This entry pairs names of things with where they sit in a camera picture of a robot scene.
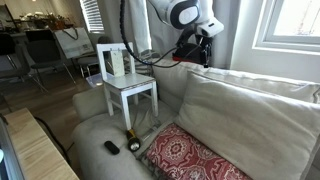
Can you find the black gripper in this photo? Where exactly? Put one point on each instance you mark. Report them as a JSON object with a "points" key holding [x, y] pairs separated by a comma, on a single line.
{"points": [[189, 36]]}

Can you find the small white wooden chair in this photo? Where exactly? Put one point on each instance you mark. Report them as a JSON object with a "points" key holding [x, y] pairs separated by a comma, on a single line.
{"points": [[121, 85]]}

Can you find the large beige back pillow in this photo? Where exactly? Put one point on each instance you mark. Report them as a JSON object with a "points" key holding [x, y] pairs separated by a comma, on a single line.
{"points": [[269, 137]]}

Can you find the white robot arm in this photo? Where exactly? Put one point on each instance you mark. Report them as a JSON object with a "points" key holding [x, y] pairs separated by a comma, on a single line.
{"points": [[198, 24]]}

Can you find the grey office chair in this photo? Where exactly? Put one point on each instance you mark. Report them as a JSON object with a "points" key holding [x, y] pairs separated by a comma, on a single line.
{"points": [[87, 61]]}

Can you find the black chair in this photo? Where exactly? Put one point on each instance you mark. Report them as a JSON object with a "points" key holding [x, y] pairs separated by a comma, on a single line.
{"points": [[43, 50]]}

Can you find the black hat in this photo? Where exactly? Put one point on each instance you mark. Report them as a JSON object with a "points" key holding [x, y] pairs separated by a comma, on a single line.
{"points": [[188, 52]]}

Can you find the white grey curtain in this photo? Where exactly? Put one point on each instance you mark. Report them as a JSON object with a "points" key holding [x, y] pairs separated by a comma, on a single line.
{"points": [[136, 21]]}

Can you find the red patterned cushion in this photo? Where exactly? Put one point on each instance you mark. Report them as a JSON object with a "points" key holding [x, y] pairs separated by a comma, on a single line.
{"points": [[176, 155]]}

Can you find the yellow black flashlight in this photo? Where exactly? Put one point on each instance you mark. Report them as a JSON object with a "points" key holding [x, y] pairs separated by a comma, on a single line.
{"points": [[133, 142]]}

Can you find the white paper shopping bag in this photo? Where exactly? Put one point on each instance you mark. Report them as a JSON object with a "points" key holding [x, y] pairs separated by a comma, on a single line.
{"points": [[74, 42]]}

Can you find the beige fabric sofa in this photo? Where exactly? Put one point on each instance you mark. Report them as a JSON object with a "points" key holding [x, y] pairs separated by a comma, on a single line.
{"points": [[97, 126]]}

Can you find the light wooden table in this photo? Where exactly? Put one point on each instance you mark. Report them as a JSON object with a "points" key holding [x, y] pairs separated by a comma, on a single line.
{"points": [[37, 155]]}

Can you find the white window frame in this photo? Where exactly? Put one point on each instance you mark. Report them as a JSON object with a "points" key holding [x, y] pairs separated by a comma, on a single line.
{"points": [[289, 26]]}

